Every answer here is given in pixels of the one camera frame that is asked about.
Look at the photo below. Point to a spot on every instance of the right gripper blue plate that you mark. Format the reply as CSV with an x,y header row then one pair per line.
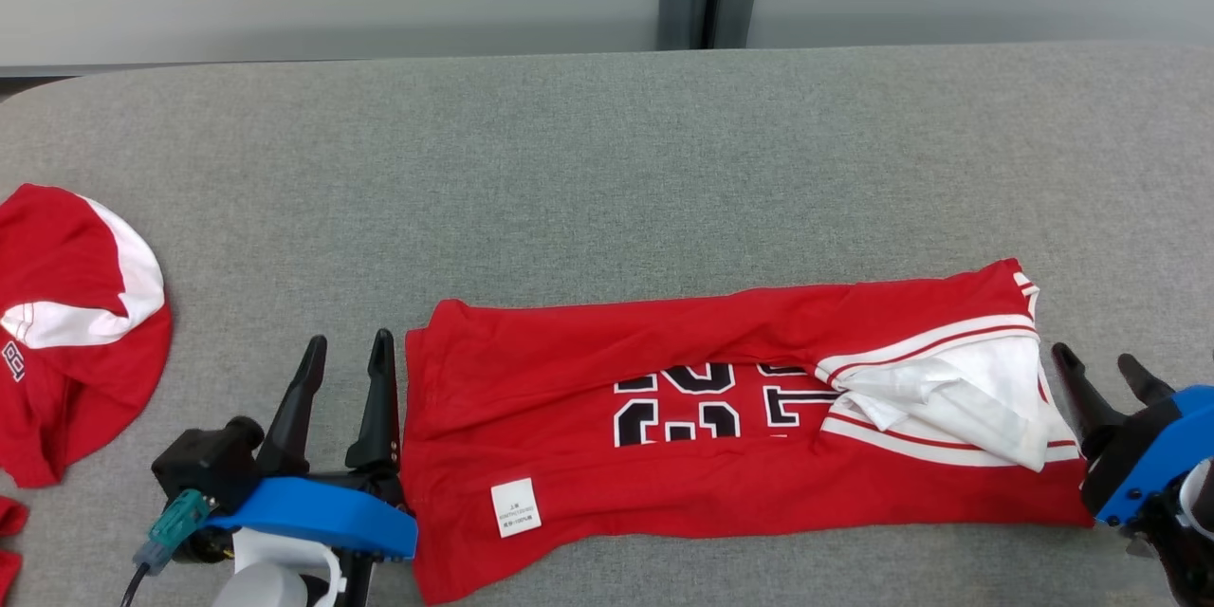
x,y
1157,446

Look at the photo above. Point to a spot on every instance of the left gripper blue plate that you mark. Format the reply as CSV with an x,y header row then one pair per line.
x,y
322,507

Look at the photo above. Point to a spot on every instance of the red basketball jersey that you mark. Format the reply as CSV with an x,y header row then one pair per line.
x,y
569,360

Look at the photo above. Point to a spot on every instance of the red shorts with white trim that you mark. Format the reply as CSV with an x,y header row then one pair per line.
x,y
57,247

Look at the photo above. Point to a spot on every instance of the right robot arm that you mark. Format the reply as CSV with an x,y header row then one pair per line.
x,y
1190,550

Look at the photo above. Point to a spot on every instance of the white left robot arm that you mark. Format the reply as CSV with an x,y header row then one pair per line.
x,y
266,579

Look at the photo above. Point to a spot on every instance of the small red garment piece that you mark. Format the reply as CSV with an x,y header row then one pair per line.
x,y
9,517

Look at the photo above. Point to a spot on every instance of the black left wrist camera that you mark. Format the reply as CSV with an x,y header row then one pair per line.
x,y
204,460

